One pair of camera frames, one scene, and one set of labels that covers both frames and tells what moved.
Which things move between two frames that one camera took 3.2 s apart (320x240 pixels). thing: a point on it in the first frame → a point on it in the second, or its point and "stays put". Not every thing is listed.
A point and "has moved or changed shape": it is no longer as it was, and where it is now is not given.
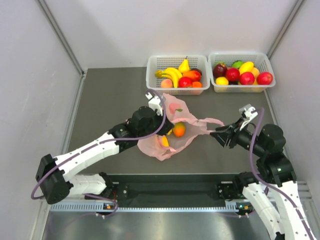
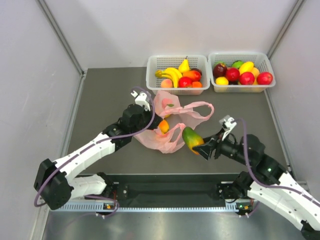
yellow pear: x=184 y=66 stays put
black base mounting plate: x=168 y=189 stays put
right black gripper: x=223 y=137 → x=206 y=150
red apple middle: x=232 y=74 stays put
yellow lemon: x=221 y=80 stays put
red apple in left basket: x=185 y=82 stays put
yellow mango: x=246 y=67 stays put
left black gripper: x=168 y=126 → x=156 y=121
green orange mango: x=179 y=129 → x=191 y=138
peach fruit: x=166 y=83 stays put
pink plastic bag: x=177 y=111 has moved or changed shape
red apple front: x=247 y=78 stays put
